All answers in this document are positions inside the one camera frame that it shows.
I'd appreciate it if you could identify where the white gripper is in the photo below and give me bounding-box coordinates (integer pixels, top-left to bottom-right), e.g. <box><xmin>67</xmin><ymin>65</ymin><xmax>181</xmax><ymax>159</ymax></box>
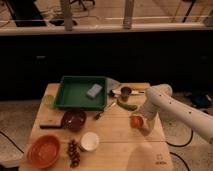
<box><xmin>139</xmin><ymin>119</ymin><xmax>155</xmax><ymax>135</ymax></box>

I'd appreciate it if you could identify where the red apple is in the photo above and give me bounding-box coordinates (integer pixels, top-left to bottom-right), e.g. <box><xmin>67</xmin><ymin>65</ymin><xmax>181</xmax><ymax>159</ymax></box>
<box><xmin>130</xmin><ymin>115</ymin><xmax>143</xmax><ymax>129</ymax></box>

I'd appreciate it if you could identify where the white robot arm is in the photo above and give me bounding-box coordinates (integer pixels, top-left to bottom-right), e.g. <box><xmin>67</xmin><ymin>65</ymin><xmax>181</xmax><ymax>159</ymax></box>
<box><xmin>140</xmin><ymin>84</ymin><xmax>213</xmax><ymax>145</ymax></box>

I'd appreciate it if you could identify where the metal cup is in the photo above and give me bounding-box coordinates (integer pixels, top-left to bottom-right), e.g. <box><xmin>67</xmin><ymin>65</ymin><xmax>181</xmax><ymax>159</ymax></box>
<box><xmin>121</xmin><ymin>87</ymin><xmax>132</xmax><ymax>102</ymax></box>

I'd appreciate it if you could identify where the white paper cup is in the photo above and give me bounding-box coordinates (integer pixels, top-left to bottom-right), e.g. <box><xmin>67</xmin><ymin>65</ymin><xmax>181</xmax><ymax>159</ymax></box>
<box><xmin>80</xmin><ymin>132</ymin><xmax>99</xmax><ymax>152</ymax></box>

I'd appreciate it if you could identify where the small yellow-green cup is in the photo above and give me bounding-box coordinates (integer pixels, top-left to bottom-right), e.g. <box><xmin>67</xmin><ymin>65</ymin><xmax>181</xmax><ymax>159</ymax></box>
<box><xmin>42</xmin><ymin>95</ymin><xmax>54</xmax><ymax>108</ymax></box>

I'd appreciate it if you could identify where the green cucumber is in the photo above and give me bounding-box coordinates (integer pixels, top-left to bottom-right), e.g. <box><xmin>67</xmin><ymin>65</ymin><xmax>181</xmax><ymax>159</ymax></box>
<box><xmin>117</xmin><ymin>100</ymin><xmax>138</xmax><ymax>111</ymax></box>

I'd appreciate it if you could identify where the yellow pen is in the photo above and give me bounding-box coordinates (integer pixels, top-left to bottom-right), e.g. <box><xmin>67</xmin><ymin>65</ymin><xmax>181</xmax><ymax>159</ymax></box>
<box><xmin>132</xmin><ymin>87</ymin><xmax>147</xmax><ymax>91</ymax></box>

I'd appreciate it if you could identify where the white marker pen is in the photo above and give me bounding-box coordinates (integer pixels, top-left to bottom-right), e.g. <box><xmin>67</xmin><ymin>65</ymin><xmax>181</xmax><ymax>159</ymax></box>
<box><xmin>112</xmin><ymin>90</ymin><xmax>145</xmax><ymax>96</ymax></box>

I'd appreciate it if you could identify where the grey cloth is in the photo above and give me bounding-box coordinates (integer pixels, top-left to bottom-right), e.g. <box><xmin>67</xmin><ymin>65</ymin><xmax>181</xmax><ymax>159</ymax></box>
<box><xmin>107</xmin><ymin>78</ymin><xmax>121</xmax><ymax>92</ymax></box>

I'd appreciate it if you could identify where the blue-grey sponge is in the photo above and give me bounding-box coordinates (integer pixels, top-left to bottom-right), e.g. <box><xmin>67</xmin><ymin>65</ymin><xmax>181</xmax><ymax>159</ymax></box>
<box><xmin>86</xmin><ymin>84</ymin><xmax>102</xmax><ymax>99</ymax></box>

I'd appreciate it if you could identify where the dark maroon bowl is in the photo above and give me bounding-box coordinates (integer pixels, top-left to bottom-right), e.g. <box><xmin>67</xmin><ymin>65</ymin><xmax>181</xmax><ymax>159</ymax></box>
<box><xmin>61</xmin><ymin>109</ymin><xmax>87</xmax><ymax>132</ymax></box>

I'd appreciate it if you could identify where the bunch of dark grapes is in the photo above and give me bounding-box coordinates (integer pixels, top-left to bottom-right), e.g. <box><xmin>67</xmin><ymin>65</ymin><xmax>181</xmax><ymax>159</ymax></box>
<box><xmin>67</xmin><ymin>139</ymin><xmax>80</xmax><ymax>168</ymax></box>

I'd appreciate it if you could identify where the green plastic tray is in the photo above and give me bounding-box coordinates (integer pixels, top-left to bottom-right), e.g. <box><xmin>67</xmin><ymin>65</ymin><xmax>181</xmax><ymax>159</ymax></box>
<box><xmin>54</xmin><ymin>76</ymin><xmax>107</xmax><ymax>110</ymax></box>

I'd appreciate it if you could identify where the orange bowl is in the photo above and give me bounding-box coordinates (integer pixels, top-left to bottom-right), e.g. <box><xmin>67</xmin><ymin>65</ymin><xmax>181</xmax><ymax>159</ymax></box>
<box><xmin>27</xmin><ymin>135</ymin><xmax>60</xmax><ymax>169</ymax></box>

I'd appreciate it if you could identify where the dark-handled screwdriver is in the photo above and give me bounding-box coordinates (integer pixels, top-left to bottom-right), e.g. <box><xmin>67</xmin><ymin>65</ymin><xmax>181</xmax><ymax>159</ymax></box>
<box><xmin>93</xmin><ymin>102</ymin><xmax>116</xmax><ymax>120</ymax></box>

